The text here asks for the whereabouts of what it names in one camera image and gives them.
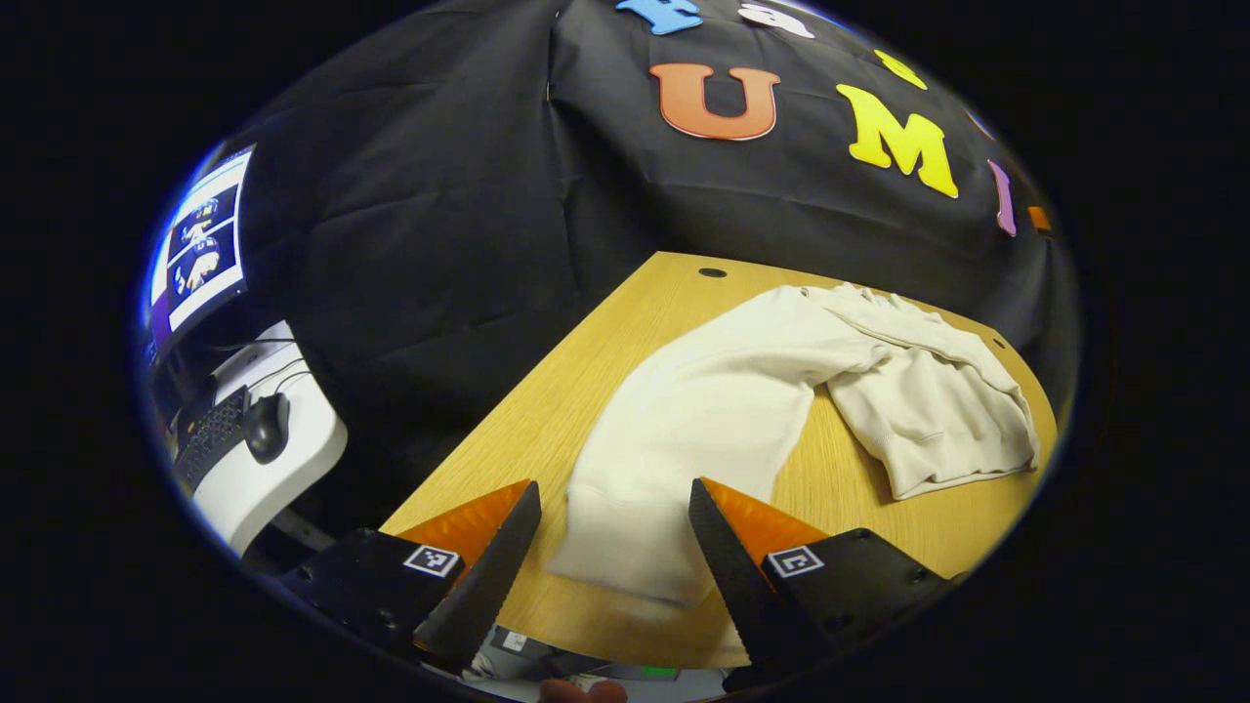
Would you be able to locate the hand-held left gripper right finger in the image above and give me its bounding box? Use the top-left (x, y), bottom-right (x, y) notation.
top-left (688, 477), bottom-right (953, 690)

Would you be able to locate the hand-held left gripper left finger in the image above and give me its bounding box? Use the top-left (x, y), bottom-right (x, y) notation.
top-left (278, 479), bottom-right (543, 675)

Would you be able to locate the cream knit sweater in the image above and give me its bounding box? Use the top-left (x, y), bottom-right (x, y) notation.
top-left (545, 281), bottom-right (1039, 608)

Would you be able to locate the white side desk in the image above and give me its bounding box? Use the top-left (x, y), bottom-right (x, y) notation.
top-left (190, 322), bottom-right (350, 558)

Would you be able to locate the black computer mouse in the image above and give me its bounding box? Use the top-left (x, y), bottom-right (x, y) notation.
top-left (242, 393), bottom-right (292, 465)

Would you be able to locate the black keyboard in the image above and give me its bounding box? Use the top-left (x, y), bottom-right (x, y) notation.
top-left (174, 386), bottom-right (252, 494)

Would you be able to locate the black backdrop cloth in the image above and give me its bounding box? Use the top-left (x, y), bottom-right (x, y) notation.
top-left (210, 0), bottom-right (1080, 528)

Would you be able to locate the computer monitor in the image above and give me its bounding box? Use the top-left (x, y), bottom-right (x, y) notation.
top-left (146, 145), bottom-right (257, 357)

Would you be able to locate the black mouse cable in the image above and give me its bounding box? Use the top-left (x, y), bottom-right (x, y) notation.
top-left (210, 337), bottom-right (315, 396)

